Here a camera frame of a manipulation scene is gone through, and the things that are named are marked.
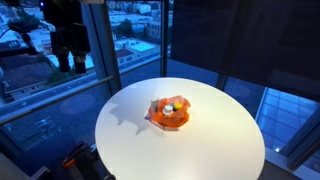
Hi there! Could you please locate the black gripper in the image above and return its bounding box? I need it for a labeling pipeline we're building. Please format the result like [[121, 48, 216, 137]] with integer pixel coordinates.
[[49, 20, 92, 75]]

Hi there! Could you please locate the metal window handrail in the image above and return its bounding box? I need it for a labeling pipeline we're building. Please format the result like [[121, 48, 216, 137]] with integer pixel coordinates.
[[0, 75, 115, 127]]

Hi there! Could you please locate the black orange device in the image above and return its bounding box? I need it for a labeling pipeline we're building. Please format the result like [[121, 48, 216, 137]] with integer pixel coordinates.
[[61, 140, 117, 180]]

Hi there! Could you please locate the white cap pill bottle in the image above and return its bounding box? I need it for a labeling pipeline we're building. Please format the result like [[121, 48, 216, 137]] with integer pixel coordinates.
[[162, 104, 175, 117]]

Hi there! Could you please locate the yellow cap bottle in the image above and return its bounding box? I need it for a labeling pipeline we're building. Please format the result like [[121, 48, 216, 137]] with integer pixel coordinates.
[[172, 101, 184, 112]]

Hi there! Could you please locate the orange bowl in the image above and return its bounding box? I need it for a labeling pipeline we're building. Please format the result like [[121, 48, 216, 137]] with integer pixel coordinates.
[[144, 94, 192, 130]]

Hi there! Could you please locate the dark roller window blind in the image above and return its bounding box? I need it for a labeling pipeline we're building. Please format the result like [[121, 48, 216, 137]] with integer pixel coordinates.
[[169, 0, 320, 103]]

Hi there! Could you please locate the window frame pillar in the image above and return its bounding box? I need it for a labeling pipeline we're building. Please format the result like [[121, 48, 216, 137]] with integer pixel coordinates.
[[80, 2, 123, 96]]

